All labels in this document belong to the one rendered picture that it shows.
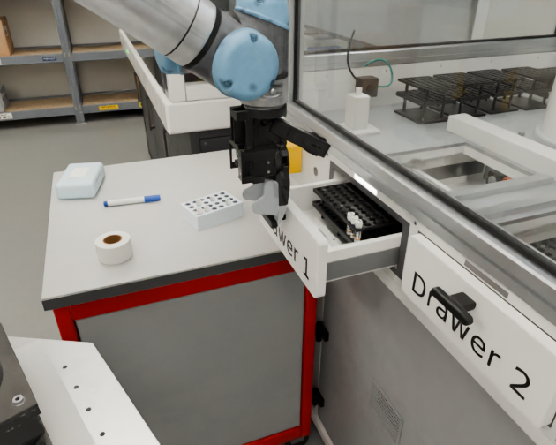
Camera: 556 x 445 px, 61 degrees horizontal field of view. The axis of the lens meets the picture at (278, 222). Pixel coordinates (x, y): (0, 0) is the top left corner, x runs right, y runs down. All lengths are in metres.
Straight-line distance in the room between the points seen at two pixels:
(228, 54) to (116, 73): 4.54
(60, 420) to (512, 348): 0.59
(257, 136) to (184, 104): 0.83
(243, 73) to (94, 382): 0.50
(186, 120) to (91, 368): 0.97
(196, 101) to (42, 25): 3.53
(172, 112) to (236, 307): 0.73
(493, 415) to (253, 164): 0.51
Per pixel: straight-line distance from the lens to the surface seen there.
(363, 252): 0.80
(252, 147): 0.75
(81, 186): 1.30
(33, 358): 0.86
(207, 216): 1.08
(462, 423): 0.87
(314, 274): 0.76
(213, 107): 1.59
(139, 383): 1.16
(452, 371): 0.83
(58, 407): 0.77
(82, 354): 0.83
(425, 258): 0.75
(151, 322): 1.05
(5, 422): 0.65
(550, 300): 0.62
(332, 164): 1.01
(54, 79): 5.07
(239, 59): 0.53
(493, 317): 0.67
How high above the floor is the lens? 1.31
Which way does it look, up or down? 30 degrees down
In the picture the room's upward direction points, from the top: straight up
